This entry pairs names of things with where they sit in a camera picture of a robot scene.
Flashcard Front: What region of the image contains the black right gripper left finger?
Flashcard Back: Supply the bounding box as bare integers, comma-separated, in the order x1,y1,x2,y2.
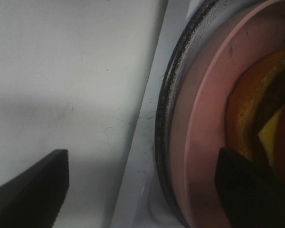
0,149,69,228

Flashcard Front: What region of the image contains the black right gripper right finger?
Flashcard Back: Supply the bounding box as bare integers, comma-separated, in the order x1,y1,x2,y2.
214,148,285,228

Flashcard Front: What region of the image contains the toy hamburger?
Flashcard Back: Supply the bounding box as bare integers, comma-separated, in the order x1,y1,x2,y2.
225,48,285,184

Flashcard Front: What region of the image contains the pink round plate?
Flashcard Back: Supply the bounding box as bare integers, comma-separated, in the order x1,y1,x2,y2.
169,0,285,228

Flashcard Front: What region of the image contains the white microwave oven body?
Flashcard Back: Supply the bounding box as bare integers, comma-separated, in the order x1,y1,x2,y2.
109,0,195,228

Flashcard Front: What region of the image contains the glass microwave turntable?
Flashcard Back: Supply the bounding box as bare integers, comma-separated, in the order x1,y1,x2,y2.
154,0,231,228

